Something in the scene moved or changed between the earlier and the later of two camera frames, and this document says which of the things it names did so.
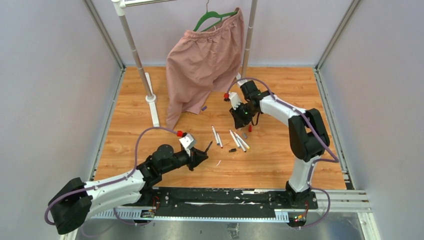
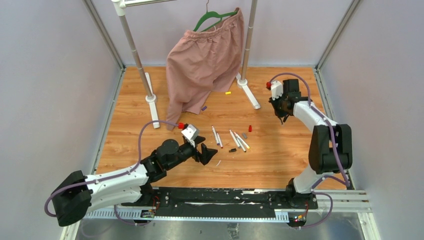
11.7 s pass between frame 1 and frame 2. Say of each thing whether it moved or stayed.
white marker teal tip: stayed
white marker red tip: stayed
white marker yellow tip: stayed
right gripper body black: moved
